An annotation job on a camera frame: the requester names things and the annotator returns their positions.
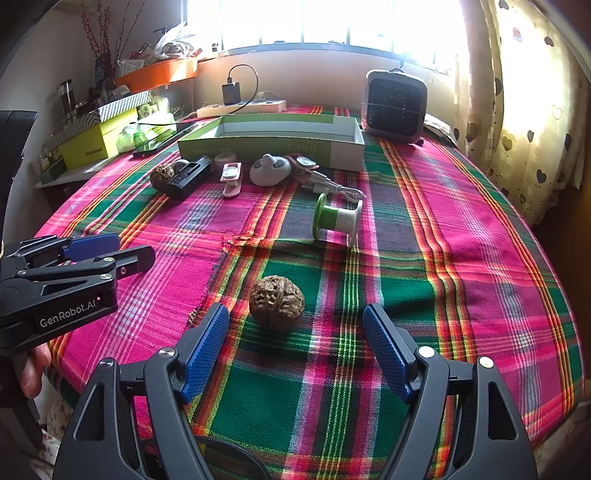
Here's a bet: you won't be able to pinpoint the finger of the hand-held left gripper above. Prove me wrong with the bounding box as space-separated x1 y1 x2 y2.
4 232 122 267
17 246 156 298

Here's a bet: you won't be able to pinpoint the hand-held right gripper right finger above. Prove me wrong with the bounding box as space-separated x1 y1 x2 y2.
361 304 539 480

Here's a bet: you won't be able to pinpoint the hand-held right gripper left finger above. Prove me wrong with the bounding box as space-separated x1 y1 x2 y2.
53 302 273 480

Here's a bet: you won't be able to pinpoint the brown walnut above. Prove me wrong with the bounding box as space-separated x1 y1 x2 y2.
249 275 305 332
150 165 176 191

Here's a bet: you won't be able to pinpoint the black rectangular device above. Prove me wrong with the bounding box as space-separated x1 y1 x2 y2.
165 156 214 200

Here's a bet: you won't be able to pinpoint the pink clip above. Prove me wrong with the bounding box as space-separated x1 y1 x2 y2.
220 162 244 198
284 156 319 183

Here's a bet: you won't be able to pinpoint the green and white spool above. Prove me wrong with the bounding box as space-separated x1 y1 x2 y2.
311 193 364 248

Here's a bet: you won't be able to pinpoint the white mouse-shaped gadget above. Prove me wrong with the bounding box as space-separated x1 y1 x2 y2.
250 154 293 186

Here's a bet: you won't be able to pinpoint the white usb cable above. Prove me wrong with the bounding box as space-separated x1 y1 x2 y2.
301 170 365 202

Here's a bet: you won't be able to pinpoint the green and white cardboard box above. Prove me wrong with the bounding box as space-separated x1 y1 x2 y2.
178 115 366 171

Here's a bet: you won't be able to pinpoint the person's left hand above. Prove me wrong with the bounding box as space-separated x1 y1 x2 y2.
19 344 52 398

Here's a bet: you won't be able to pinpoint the yellow-green box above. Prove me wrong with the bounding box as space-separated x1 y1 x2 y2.
60 106 139 169

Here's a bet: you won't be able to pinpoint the green tissue pack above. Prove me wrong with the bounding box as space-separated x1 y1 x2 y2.
115 127 139 153

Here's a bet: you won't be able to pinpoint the black smartphone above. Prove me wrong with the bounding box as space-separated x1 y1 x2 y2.
133 122 195 159

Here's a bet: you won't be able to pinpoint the striped box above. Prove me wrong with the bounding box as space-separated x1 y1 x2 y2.
65 90 153 134

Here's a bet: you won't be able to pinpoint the glass jar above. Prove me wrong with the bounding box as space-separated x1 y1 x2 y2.
56 79 79 121

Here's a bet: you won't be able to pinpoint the orange tray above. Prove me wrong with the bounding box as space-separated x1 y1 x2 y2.
115 58 199 92

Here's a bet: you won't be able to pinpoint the white power strip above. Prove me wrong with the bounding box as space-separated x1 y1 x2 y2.
197 99 287 118

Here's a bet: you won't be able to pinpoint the red flower branches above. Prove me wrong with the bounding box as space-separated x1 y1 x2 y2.
78 0 134 75

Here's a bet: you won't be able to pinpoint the white plastic bag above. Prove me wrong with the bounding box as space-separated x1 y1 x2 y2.
152 23 199 61

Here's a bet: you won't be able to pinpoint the grey portable heater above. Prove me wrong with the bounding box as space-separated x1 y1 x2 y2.
361 68 428 145

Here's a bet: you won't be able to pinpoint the heart print curtain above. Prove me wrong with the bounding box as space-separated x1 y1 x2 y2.
455 0 587 227

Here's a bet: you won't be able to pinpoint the barred window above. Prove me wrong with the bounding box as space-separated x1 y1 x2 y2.
182 0 467 75

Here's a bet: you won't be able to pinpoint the black charger cable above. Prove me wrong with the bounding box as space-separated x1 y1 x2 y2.
228 64 259 112

